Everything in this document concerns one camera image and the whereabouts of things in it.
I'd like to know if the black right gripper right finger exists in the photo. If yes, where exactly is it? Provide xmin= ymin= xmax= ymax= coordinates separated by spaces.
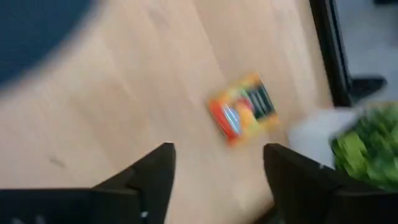
xmin=262 ymin=142 xmax=398 ymax=224

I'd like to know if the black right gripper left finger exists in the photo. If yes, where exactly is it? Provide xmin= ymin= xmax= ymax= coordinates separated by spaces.
xmin=0 ymin=142 xmax=177 ymax=224

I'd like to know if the orange tea bag packet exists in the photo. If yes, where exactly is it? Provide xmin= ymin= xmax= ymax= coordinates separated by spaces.
xmin=207 ymin=72 xmax=280 ymax=147

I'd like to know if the green plant in white pot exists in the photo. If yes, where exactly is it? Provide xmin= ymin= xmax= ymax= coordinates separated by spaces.
xmin=287 ymin=101 xmax=398 ymax=192

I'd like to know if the round dark blue woven placemat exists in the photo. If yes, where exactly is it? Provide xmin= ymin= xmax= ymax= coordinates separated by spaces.
xmin=0 ymin=0 xmax=97 ymax=91

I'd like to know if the black aluminium table frame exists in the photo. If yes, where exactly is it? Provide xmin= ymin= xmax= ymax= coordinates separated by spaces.
xmin=309 ymin=0 xmax=389 ymax=108

